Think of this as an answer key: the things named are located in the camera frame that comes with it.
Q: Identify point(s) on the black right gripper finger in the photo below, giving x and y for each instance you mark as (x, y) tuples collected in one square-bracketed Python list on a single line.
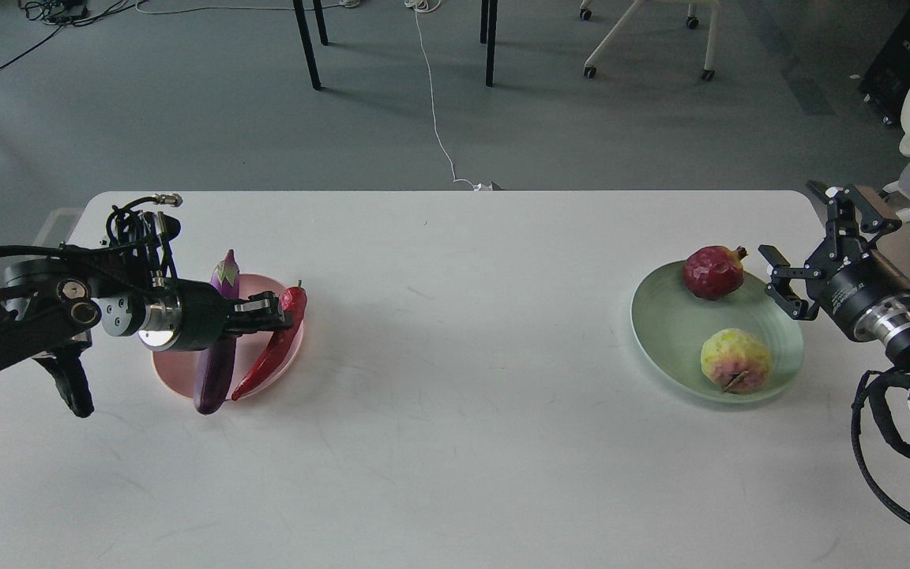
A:
[(780, 289), (851, 217)]

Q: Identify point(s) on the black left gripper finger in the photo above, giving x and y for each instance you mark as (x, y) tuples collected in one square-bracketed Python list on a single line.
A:
[(264, 303), (246, 324)]

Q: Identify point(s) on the white chair base with casters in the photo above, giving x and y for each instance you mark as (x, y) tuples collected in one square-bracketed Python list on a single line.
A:
[(624, 32)]

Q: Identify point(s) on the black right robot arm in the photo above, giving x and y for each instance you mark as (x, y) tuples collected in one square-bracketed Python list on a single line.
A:
[(886, 394)]

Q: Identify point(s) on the red chili pepper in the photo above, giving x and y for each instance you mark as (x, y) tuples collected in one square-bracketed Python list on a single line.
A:
[(293, 302)]

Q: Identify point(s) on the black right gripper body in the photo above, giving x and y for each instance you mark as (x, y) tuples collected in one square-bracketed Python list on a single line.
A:
[(853, 278)]

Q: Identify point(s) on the dark red pomegranate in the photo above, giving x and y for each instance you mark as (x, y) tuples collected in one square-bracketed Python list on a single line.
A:
[(714, 271)]

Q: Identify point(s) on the black equipment cabinet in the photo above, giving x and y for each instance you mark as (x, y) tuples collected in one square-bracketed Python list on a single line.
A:
[(887, 81)]

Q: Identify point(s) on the green yellow custard apple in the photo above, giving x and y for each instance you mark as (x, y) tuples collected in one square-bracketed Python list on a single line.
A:
[(736, 361)]

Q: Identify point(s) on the purple eggplant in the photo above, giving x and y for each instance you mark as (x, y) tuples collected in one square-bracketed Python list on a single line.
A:
[(215, 365)]

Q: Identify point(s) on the light green plate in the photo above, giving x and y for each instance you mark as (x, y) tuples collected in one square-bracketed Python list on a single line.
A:
[(671, 325)]

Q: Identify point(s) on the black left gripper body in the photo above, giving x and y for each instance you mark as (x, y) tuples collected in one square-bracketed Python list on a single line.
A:
[(188, 316)]

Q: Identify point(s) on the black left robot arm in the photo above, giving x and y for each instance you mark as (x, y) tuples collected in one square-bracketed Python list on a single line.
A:
[(53, 297)]

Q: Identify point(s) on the pink plate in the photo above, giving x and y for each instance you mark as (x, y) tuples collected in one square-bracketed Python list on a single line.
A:
[(177, 370)]

